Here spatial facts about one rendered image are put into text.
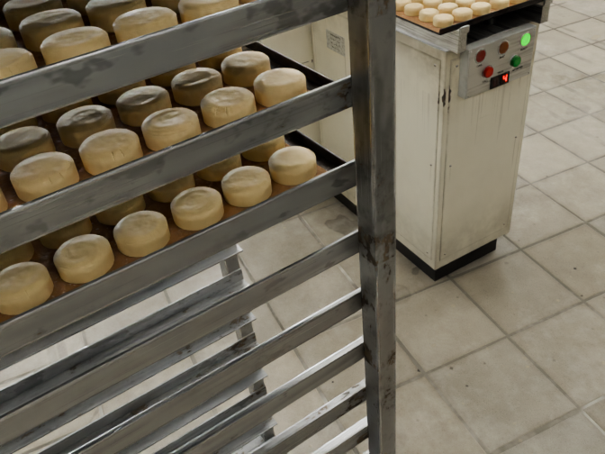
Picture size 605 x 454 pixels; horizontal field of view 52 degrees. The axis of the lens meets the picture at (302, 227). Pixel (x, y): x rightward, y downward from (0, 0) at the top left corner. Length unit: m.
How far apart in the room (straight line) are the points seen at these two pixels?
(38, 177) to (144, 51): 0.13
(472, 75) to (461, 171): 0.33
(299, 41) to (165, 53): 1.77
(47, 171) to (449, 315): 1.68
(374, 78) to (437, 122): 1.23
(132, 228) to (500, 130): 1.50
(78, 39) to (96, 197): 0.12
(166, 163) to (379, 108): 0.20
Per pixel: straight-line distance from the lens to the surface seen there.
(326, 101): 0.57
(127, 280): 0.55
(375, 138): 0.58
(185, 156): 0.51
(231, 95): 0.58
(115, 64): 0.47
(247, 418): 0.75
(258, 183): 0.61
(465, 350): 1.97
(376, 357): 0.79
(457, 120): 1.80
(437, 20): 1.64
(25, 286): 0.57
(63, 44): 0.50
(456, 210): 1.99
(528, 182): 2.69
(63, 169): 0.52
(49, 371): 1.16
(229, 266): 1.18
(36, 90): 0.46
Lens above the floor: 1.49
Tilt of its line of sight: 38 degrees down
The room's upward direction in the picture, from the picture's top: 7 degrees counter-clockwise
